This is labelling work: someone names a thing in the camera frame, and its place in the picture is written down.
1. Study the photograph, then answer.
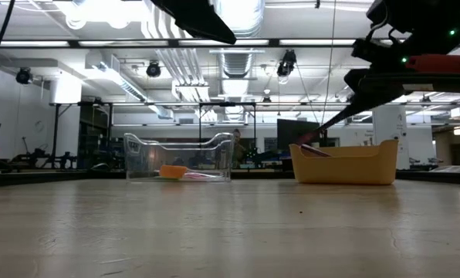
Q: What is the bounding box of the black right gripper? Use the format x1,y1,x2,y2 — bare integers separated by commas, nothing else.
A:
343,36,422,117

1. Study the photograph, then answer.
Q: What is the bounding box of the iridescent purple cutlery piece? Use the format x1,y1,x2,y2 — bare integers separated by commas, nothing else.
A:
302,143,332,158

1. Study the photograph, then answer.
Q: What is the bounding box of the iridescent purple spoon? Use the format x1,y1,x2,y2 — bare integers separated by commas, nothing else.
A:
297,145,320,158

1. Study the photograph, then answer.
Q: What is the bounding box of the red spoon with metal handle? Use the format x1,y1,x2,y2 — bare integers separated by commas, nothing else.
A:
405,53,460,74

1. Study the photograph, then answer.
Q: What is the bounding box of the orange mini spatula clear handle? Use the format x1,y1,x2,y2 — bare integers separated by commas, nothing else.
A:
159,164,223,180

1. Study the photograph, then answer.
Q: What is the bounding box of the pink mini spatula clear handle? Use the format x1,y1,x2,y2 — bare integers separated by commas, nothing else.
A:
183,171,218,181

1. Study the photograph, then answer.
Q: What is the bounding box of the white square pillar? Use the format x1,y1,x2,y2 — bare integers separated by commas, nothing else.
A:
371,104,410,171

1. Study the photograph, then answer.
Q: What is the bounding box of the yellow plastic bin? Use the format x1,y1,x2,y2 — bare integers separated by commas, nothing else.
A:
289,138,400,185

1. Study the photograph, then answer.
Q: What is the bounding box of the black ceiling spotlight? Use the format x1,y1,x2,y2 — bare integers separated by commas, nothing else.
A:
145,60,162,79
15,67,33,86
276,49,297,78

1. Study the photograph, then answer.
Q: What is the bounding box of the black computer monitor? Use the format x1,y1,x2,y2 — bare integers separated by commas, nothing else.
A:
276,118,321,151

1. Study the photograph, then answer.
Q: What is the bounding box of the grey flat tray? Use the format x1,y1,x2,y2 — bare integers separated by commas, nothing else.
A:
430,164,460,174

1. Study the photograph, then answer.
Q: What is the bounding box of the person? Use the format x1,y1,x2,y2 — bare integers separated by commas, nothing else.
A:
232,128,247,165

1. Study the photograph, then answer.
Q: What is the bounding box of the clear plastic bin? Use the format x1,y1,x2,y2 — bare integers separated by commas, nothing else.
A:
123,132,238,183

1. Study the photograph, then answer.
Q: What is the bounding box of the black overhead frame bar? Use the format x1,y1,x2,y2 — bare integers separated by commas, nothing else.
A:
0,37,370,49

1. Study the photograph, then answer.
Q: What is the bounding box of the black background rack frame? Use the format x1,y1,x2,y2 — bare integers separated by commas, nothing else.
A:
50,100,258,171

